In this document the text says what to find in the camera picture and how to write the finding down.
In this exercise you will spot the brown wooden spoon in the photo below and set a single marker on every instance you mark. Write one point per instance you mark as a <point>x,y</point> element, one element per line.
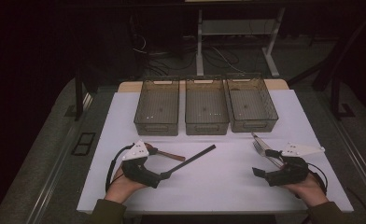
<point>171,155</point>

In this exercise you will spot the black floor outlet frame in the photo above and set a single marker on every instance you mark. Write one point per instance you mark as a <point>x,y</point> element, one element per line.
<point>83,143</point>

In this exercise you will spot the person's right hand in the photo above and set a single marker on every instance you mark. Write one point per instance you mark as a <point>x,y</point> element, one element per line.
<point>312,193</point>

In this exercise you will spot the metal floor rail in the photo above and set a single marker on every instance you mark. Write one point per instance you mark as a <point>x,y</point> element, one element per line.
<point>52,177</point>
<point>358,161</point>

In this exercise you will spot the black metal stand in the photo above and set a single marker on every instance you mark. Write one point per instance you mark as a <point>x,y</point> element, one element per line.
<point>78,96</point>
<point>335,96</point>

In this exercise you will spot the black chopstick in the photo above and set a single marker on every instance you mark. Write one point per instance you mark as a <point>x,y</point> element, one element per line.
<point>192,158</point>

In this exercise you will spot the white table board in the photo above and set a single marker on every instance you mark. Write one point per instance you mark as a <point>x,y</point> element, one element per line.
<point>215,186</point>

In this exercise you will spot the person's left hand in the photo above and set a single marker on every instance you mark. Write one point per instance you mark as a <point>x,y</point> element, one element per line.
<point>122,189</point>

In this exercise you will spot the translucent brown plastic basket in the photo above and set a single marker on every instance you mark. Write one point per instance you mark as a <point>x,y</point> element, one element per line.
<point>206,107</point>
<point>157,107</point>
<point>251,104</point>

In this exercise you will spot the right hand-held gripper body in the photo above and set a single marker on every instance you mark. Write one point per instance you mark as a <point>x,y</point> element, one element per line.
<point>291,172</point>

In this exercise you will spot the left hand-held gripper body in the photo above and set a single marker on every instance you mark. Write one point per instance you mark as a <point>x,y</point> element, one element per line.
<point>139,172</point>

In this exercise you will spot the white metal desk frame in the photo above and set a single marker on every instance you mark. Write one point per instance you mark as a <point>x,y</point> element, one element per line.
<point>199,46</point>

